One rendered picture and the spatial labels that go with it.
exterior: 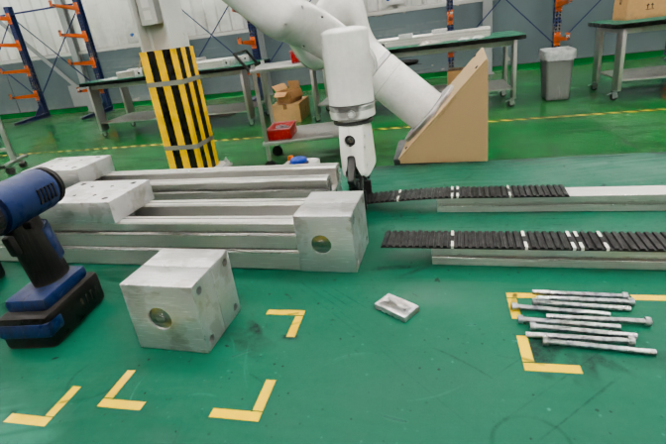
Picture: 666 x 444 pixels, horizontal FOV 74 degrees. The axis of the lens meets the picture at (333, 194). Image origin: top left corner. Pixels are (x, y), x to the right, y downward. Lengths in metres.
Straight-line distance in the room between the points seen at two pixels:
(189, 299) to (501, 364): 0.35
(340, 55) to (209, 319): 0.47
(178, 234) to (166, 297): 0.23
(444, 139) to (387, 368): 0.71
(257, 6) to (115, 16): 9.49
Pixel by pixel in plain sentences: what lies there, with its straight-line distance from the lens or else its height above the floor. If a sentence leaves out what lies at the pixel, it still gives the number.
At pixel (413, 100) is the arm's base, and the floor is 0.92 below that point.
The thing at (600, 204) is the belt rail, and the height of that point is 0.79.
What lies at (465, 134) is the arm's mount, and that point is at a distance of 1.12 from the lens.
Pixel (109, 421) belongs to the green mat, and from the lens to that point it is 0.57.
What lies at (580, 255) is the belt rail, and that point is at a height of 0.80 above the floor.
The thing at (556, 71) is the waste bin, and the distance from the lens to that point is 5.71.
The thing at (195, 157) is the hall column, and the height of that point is 0.21.
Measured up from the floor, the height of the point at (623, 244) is 0.81.
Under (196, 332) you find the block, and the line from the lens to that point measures 0.58.
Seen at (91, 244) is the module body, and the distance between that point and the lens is 0.91.
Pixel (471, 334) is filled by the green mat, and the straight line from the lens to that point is 0.57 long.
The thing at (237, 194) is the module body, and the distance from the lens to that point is 0.92.
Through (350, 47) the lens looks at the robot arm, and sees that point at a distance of 0.79.
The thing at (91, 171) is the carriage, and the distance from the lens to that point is 1.16.
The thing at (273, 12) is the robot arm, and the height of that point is 1.16.
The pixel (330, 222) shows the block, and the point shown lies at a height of 0.86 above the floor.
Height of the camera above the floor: 1.14
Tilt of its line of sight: 21 degrees down
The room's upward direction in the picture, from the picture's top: 7 degrees counter-clockwise
